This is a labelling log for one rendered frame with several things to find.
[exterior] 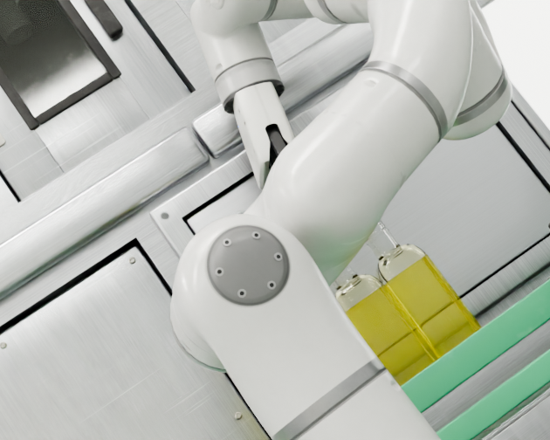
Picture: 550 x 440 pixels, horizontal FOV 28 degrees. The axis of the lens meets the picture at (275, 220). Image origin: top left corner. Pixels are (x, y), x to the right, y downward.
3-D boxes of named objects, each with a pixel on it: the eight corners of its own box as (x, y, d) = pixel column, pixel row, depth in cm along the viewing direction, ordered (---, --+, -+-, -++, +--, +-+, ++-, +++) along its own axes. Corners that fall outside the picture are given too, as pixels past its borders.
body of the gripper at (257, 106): (221, 113, 133) (252, 197, 130) (218, 82, 123) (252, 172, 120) (278, 94, 134) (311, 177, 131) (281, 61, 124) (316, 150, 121)
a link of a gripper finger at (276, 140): (259, 121, 125) (273, 166, 127) (272, 134, 118) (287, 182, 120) (269, 118, 125) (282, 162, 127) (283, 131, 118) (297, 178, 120)
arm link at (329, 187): (360, 47, 83) (321, 133, 98) (150, 273, 75) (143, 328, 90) (458, 126, 82) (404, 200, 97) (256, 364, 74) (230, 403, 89)
